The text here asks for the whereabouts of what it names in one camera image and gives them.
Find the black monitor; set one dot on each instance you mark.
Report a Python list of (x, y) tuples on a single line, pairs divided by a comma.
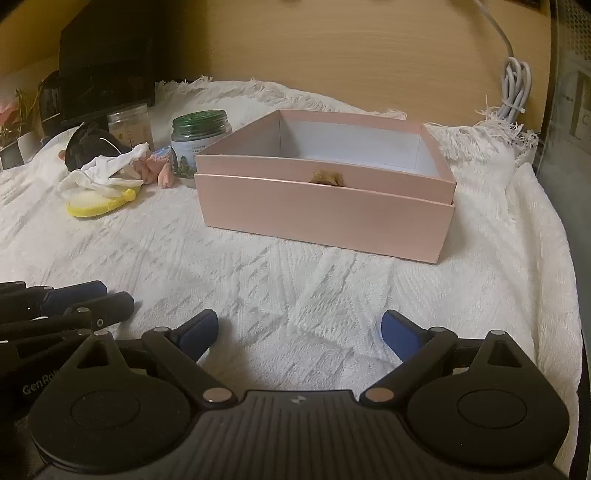
[(106, 60)]

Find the potted green plant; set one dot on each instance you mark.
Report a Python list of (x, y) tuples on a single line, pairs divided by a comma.
[(27, 138)]

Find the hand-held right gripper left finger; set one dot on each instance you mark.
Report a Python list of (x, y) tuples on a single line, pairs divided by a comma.
[(199, 333)]

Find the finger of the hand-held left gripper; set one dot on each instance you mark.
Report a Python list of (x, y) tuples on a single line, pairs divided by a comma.
[(85, 290), (113, 303)]

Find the pink cardboard box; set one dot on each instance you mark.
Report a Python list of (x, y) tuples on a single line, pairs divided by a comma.
[(323, 217)]

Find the pink cloth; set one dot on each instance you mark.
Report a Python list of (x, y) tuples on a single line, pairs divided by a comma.
[(159, 176)]

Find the clear jar with tan contents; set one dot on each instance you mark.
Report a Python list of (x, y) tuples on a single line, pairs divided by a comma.
[(131, 127)]

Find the green lid glass jar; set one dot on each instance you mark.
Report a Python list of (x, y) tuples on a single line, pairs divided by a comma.
[(198, 138)]

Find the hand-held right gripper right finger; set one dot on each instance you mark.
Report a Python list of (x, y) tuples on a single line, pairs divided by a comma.
[(396, 333)]

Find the pink flower in pot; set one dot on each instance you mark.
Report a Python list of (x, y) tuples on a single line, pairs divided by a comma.
[(8, 147)]

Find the white cloth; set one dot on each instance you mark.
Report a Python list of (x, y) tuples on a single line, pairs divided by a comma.
[(106, 170)]

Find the white woven blanket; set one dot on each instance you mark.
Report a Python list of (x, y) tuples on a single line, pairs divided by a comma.
[(277, 286)]

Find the black plush toy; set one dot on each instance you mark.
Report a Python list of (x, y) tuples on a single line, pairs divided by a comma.
[(85, 143)]

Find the dark container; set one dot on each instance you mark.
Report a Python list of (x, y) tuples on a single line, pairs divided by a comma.
[(50, 99)]

